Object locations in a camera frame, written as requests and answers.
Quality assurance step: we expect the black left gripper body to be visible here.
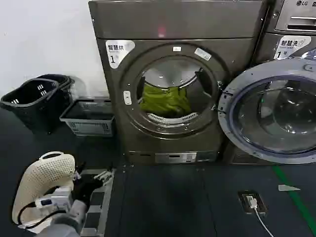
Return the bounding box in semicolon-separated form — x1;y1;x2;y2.
72;173;100;206

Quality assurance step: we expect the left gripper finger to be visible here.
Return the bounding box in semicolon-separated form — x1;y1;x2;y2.
94;167;116;186
73;161;86;180

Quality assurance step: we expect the grey plastic crate basket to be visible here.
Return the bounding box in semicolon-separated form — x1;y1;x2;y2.
59;98;116;137

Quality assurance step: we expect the white perforated laundry basket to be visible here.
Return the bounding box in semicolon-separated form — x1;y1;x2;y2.
11;151;77;232

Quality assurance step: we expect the black plastic laundry basket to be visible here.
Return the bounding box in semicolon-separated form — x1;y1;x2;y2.
0;78;61;134

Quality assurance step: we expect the stack of black baskets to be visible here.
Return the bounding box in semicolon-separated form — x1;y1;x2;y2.
37;73;75;104

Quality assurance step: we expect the green cloth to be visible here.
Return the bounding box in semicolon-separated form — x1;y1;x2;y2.
139;83;192;115

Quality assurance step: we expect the white charger plug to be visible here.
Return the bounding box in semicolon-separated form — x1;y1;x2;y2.
245;194;258;209

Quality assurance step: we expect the round glass dryer door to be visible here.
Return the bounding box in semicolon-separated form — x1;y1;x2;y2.
217;59;316;165

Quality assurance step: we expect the floor power socket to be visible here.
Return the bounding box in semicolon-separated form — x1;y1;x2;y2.
237;190;269;214

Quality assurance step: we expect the grey front-loading dryer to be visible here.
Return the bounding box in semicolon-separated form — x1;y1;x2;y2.
88;0;270;165

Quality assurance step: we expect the white tape scrap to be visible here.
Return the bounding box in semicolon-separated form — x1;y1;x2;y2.
278;184;301;192

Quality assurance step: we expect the green floor tape strip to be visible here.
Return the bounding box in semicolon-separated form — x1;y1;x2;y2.
271;165;316;234

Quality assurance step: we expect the grey dryer with number label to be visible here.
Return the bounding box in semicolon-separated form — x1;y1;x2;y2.
223;0;316;166

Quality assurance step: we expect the grey metal floor frame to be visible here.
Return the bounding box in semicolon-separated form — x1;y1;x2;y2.
80;168;116;237

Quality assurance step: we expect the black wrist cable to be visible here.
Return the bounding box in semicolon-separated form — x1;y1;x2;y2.
18;201;65;228

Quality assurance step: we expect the white charger cable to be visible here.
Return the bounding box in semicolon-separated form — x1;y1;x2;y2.
254;207;273;237

